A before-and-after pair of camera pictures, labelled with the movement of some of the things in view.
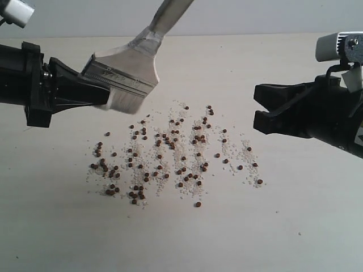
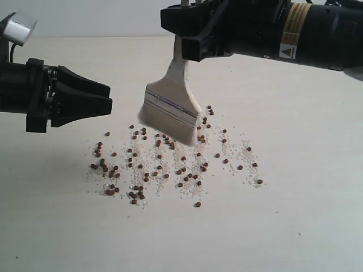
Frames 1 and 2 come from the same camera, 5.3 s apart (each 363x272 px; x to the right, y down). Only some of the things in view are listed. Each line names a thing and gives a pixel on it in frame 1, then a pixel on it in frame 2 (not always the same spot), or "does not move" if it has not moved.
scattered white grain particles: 180,147 does not move
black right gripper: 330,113 -> 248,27
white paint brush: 129,72 -> 169,107
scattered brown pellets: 129,158 does not move
